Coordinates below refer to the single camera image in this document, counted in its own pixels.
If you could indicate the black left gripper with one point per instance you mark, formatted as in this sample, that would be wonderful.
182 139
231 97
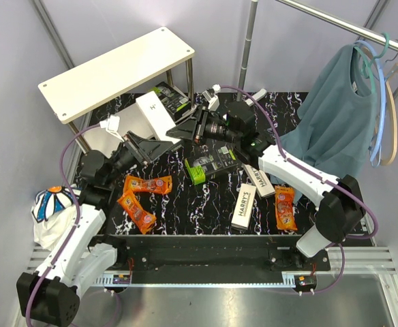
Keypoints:
153 148

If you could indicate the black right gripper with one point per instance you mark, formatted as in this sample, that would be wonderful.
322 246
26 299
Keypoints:
195 129

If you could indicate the green black razor box shelved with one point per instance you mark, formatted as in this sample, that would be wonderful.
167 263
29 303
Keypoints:
173 101

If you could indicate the white H razor box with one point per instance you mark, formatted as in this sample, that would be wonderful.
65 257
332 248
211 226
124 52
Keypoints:
157 116

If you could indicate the green black razor box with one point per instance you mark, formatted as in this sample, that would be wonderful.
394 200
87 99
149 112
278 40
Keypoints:
210 165

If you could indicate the white Harry's box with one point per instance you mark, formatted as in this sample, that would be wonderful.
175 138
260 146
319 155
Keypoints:
260 180
243 208

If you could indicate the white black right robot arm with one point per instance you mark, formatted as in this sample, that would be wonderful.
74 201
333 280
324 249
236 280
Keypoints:
338 200

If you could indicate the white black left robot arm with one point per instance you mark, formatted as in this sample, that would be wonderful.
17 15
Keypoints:
52 293

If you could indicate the white two-tier shelf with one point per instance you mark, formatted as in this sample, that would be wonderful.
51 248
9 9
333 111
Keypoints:
90 85

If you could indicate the orange razor pack left upper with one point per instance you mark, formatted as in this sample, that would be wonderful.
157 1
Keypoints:
160 185

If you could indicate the orange razor pack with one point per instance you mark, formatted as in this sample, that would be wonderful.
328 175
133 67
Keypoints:
284 213
160 185
142 218

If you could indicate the orange razor pack left lower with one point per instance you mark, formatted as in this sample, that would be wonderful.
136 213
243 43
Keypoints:
142 218

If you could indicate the white printed cloth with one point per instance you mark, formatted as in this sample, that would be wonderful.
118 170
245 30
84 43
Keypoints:
52 212

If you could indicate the orange razor pack right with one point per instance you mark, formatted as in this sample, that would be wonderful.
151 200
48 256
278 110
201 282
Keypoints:
284 213

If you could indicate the teal t-shirt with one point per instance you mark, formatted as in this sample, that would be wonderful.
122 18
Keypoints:
337 118

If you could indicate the teal hanger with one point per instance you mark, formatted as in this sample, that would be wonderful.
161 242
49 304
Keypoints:
371 57

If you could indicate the blue hanger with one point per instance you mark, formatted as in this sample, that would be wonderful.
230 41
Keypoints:
379 112

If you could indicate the wooden hanger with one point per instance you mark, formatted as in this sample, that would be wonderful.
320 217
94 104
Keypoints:
372 69

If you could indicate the clothes rack stand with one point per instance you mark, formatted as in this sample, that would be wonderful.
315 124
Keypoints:
290 48

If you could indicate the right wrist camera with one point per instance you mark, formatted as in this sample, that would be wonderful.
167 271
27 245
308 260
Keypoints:
211 96

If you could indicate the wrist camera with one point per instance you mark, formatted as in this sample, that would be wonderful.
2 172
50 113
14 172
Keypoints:
211 96
111 125

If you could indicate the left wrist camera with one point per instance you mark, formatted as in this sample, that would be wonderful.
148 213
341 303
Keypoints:
111 125

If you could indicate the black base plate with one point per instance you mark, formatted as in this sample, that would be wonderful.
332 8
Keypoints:
214 261

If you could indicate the aluminium frame rail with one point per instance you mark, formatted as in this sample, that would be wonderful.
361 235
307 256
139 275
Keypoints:
351 261

